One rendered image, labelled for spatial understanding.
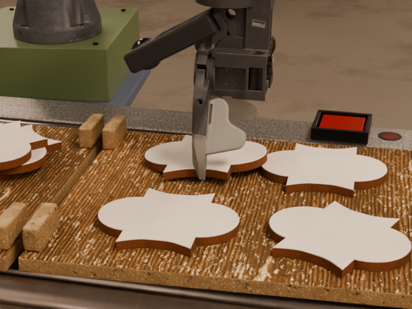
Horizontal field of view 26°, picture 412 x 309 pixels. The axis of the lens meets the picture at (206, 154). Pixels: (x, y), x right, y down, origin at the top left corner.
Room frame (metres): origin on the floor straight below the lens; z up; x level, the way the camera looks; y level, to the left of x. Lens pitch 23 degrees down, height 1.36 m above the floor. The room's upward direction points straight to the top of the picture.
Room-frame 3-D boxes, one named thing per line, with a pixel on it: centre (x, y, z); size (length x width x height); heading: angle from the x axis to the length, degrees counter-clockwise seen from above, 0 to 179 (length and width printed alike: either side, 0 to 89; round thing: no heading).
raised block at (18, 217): (0.80, 0.20, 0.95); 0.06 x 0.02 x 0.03; 169
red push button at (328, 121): (1.14, -0.19, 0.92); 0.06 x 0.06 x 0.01; 76
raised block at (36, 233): (0.79, 0.16, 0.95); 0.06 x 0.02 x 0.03; 170
